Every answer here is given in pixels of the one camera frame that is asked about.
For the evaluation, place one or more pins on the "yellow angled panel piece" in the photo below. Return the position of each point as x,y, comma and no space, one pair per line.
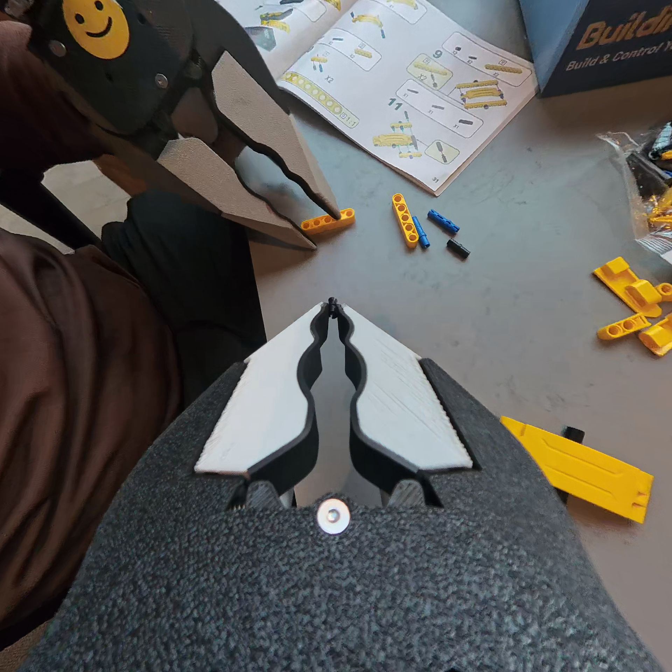
622,281

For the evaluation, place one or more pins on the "black square connector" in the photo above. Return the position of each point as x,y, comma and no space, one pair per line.
572,433

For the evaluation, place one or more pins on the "open instruction booklet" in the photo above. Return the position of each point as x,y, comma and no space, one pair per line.
420,105

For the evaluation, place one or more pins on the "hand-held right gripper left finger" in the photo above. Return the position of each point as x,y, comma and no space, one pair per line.
257,414

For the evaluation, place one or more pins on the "grey desk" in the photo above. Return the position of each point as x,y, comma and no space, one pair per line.
498,341

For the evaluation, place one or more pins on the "yellow three-hole beam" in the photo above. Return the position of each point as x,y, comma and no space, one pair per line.
622,327

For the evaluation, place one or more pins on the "plastic bag of yellow parts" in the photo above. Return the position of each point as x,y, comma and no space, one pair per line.
651,173

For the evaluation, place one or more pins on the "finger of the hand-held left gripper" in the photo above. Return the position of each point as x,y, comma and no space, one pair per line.
257,115
210,183

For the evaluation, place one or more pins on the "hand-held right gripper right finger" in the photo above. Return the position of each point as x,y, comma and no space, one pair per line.
404,414

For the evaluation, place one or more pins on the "black connector pin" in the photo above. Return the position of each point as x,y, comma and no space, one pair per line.
333,304
458,248

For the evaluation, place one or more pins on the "dark blue kit box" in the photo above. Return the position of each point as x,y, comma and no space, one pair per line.
603,52

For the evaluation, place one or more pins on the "yellow five-hole beam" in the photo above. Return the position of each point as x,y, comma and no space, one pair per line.
404,220
317,224

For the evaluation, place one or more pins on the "person's brown sweater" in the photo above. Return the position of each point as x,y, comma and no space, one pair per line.
78,420

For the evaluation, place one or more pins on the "blue connector pin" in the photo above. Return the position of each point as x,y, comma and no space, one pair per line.
421,232
443,221

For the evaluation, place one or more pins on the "large yellow panel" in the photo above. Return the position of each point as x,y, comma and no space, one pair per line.
582,467

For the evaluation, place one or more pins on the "yellow curved panel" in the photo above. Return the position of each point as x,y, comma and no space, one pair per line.
659,338

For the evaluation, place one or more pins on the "person's legs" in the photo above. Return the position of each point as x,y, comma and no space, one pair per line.
183,273

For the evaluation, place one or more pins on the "small yellow connector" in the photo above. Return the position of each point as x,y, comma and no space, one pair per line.
665,292

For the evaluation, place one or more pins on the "person's left forearm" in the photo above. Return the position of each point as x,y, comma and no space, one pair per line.
31,105

